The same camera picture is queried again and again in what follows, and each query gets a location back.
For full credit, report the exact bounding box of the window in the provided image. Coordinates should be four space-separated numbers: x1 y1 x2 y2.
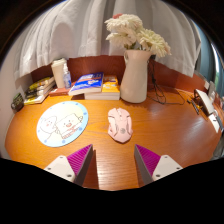
196 26 224 91

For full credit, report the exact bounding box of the black cable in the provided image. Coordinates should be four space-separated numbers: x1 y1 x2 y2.
146 56 186 106

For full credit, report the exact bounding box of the white ceramic jug vase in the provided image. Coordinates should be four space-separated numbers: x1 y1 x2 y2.
119 49 153 104

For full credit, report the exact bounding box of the white artificial flower bunch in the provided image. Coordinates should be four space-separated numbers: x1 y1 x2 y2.
104 13 173 59

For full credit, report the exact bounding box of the red-brown book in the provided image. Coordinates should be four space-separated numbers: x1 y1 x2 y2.
48 87 72 98

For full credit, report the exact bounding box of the white curtain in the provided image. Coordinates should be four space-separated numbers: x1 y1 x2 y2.
13 0 203 79

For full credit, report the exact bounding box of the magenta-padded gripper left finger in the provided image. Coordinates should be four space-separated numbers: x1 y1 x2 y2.
43 143 94 187

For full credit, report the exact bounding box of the white laptop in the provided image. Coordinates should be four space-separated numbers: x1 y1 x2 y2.
193 88 215 117

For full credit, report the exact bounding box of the pink computer mouse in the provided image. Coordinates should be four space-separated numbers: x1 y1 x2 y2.
107 107 134 144

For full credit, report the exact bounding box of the cream lidded tumbler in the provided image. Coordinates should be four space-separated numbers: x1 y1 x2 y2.
50 57 68 89

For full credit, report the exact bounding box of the small clear spray bottle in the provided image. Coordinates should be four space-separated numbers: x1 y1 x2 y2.
62 63 73 90

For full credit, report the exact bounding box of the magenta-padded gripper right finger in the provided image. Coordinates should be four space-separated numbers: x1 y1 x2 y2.
133 144 184 186

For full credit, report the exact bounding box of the round blue cartoon mouse pad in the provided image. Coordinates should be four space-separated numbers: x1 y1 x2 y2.
35 100 90 148

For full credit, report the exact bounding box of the dark green mug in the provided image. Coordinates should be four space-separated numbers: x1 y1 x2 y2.
10 92 25 113

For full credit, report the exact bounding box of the black pen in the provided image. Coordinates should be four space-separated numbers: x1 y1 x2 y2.
186 98 200 115

